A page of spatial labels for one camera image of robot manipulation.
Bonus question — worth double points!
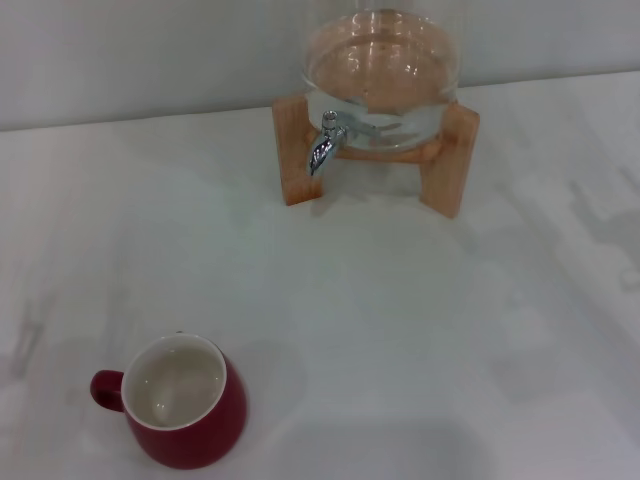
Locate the red ceramic cup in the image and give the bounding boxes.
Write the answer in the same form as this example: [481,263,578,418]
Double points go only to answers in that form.
[89,333,248,471]

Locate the chrome faucet tap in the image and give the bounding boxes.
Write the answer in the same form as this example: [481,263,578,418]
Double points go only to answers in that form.
[305,109,381,177]

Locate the wooden dispenser stand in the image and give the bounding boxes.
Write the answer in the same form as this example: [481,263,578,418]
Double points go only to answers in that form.
[272,92,481,220]

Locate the glass water dispenser jar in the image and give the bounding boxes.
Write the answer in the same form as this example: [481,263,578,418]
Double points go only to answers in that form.
[299,0,462,153]

